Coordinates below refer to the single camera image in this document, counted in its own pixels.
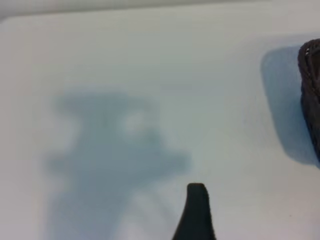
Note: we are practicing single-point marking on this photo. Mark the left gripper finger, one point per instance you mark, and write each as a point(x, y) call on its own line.
point(196, 215)

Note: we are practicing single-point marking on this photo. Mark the dark brown woven basket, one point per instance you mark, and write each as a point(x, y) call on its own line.
point(311, 100)

